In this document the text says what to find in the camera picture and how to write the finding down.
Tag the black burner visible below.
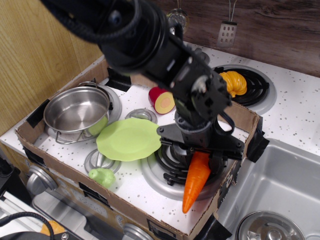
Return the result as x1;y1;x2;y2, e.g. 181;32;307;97
141;142;235;201
214;64;277;115

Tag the light green plastic plate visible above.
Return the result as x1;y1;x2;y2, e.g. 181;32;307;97
96;118;161;162

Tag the back right black burner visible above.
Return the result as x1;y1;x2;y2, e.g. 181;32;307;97
214;64;277;115

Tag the stainless steel pot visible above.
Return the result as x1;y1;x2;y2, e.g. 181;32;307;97
43;85;111;145

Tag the grey toy sink basin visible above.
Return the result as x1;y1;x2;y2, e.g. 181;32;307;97
217;139;320;240

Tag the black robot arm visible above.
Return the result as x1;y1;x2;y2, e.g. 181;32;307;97
43;0;245;167

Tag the yellow toy pumpkin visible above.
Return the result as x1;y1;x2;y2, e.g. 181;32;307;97
219;70;248;98

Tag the silver front left knob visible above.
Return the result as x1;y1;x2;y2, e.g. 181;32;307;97
26;165;58;196

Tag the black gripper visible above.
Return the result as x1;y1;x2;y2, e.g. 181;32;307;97
156;112;245;175

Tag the red halved toy fruit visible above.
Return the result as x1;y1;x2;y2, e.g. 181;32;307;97
148;86;175;115

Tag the hanging slotted metal spoon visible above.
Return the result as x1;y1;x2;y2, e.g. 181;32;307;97
166;0;190;34

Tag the front right black burner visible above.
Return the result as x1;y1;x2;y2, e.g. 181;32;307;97
141;142;235;201

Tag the orange object bottom left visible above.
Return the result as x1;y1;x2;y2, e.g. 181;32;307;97
40;220;66;236

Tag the hanging metal spatula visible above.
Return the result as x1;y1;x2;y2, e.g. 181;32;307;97
216;0;238;48

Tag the black braided cable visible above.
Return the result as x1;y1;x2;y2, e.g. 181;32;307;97
0;211;55;240

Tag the orange toy carrot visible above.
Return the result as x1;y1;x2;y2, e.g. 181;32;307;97
182;151;211;214

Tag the brown cardboard fence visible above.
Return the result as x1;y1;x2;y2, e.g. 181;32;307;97
14;57;270;240

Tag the silver stove top knob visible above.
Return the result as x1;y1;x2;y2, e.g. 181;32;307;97
194;47;210;65

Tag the silver front right knob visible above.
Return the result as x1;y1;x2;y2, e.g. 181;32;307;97
122;223;153;240

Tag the small green toy piece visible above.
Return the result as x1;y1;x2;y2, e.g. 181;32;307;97
88;168;116;189

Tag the silver sink drain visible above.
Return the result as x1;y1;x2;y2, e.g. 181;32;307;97
235;211;305;240

